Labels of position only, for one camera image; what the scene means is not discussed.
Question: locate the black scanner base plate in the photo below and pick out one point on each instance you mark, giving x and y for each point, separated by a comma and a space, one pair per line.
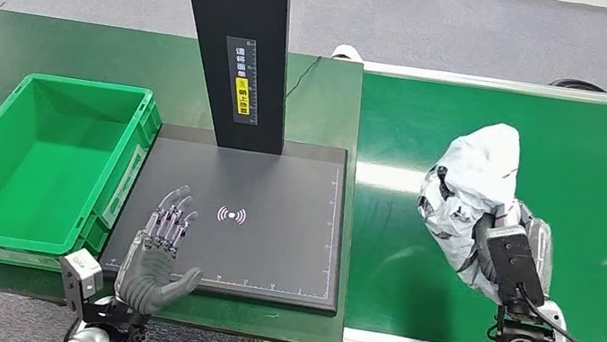
270, 231

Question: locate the black round object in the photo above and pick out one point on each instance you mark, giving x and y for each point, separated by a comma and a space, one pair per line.
578, 85

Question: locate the green plastic crate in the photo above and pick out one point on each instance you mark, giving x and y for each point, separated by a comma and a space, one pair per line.
38, 172

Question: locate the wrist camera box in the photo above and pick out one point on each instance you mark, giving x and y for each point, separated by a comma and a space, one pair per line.
80, 274
515, 264

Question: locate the black yellow column label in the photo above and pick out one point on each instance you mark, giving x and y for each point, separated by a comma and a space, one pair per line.
242, 82

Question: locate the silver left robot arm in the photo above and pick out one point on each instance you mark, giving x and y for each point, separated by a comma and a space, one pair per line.
85, 341

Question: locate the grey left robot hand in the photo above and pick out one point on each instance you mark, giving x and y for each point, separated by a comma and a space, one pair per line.
142, 281

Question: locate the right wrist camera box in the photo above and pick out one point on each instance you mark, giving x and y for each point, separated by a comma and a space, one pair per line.
515, 264

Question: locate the white round object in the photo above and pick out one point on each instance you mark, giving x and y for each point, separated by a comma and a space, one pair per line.
347, 52

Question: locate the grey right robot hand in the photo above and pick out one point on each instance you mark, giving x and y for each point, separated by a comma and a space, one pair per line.
483, 247

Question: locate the black scanner column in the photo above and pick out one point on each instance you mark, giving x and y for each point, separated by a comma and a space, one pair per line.
231, 8

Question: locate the grey parcel bag red print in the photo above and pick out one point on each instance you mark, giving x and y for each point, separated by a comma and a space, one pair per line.
478, 171

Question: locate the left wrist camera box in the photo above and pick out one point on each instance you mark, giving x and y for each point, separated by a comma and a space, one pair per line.
80, 274

